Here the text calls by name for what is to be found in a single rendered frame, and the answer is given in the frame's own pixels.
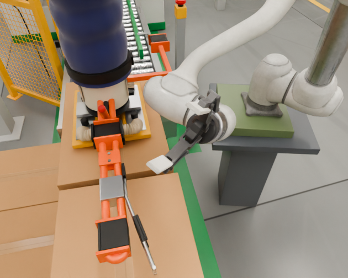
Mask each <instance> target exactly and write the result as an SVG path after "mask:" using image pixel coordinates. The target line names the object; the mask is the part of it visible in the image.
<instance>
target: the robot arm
mask: <svg viewBox="0 0 348 278"><path fill-rule="evenodd" d="M295 1H296V0H267V1H266V2H265V4H264V5H263V6H262V7H261V8H260V9H259V10H258V11H257V12H256V13H255V14H253V15H252V16H250V17H249V18H247V19H245V20H244V21H242V22H241V23H239V24H237V25H235V26H233V27H232V28H230V29H228V30H227V31H225V32H223V33H221V34H219V35H218V36H216V37H214V38H212V39H211V40H209V41H207V42H206V43H204V44H203V45H201V46H200V47H198V48H196V49H195V50H194V51H193V52H191V53H190V54H189V55H188V56H187V58H186V59H185V60H184V61H183V62H182V64H181V65H180V66H179V68H178V69H176V70H175V71H172V72H169V73H168V74H167V75H166V76H164V77H163V76H156V77H152V78H150V79H149V80H148V81H147V82H146V84H145V86H144V90H143V96H144V99H145V101H146V103H147V104H148V105H149V106H150V107H151V108H152V109H154V110H155V111H156V112H157V113H158V114H160V115H161V116H163V117H165V118H167V119H169V120H171V121H173V122H175V123H178V124H181V125H183V126H185V127H186V131H185V133H184V134H183V135H182V136H181V137H180V138H179V140H178V143H177V144H176V145H175V146H174V147H173V148H172V149H171V150H170V151H169V152H168V153H167V154H166V155H165V156H164V155H161V156H159V157H157V158H155V159H153V160H151V161H149V162H147V163H146V165H147V166H148V167H149V168H150V169H151V170H153V171H154V172H155V173H156V174H160V173H161V172H163V173H164V174H166V173H168V171H169V170H170V171H172V170H173V167H174V166H175V165H176V164H177V163H178V162H179V161H180V160H181V159H182V158H183V157H184V156H186V155H187V154H189V151H188V150H190V149H191V148H192V147H193V146H194V145H195V144H196V143H197V144H211V143H214V142H217V141H221V140H223V139H225V138H227V137H228V136H230V135H231V133H232V132H233V131H234V128H235V125H236V116H235V113H234V112H233V110H232V109H231V108H230V107H228V106H227V105H224V104H222V103H220V97H221V96H220V95H218V94H217V93H216V92H214V91H213V90H211V89H210V90H209V91H208V93H207V97H204V96H203V95H199V94H198V89H199V87H198V84H197V77H198V74H199V72H200V70H201V69H202V68H203V67H204V66H205V65H206V64H207V63H209V62H210V61H212V60H214V59H216V58H218V57H220V56H222V55H224V54H225V53H227V52H229V51H231V50H233V49H235V48H237V47H239V46H241V45H243V44H245V43H247V42H249V41H251V40H253V39H255V38H257V37H259V36H261V35H262V34H264V33H265V32H267V31H269V30H270V29H271V28H273V27H274V26H275V25H276V24H277V23H278V22H279V21H280V20H281V19H282V18H283V17H284V16H285V15H286V13H287V12H288V11H289V9H290V8H291V6H292V5H293V4H294V2H295ZM347 50H348V0H334V1H333V5H332V6H331V10H330V12H329V15H328V17H327V20H326V22H325V25H324V28H323V31H322V32H321V36H320V38H319V41H318V43H317V46H316V48H315V51H314V54H313V57H312V59H311V62H310V64H309V67H308V68H306V69H304V70H303V71H301V73H298V72H297V71H295V70H294V69H293V68H292V64H291V62H290V60H289V59H288V58H286V57H285V56H283V55H281V54H269V55H267V56H266V57H265V58H264V59H263V60H262V61H261V62H260V63H259V64H258V65H257V67H256V68H255V70H254V73H253V75H252V79H251V82H250V86H249V92H241V96H242V98H243V101H244V105H245V109H246V115H247V116H277V117H281V116H282V115H283V112H281V110H280V107H279V106H278V103H282V104H284V105H286V106H288V107H290V108H292V109H295V110H297V111H300V112H302V113H305V114H308V115H311V116H317V117H328V116H330V115H333V114H334V113H335V112H336V111H337V109H338V108H339V106H340V105H341V103H342V101H343V98H344V97H343V92H342V90H341V88H340V87H338V86H337V83H338V81H337V78H336V76H335V73H336V71H337V69H338V67H339V66H340V64H341V61H342V59H343V58H344V56H345V54H346V52H347ZM184 138H185V140H184Z"/></svg>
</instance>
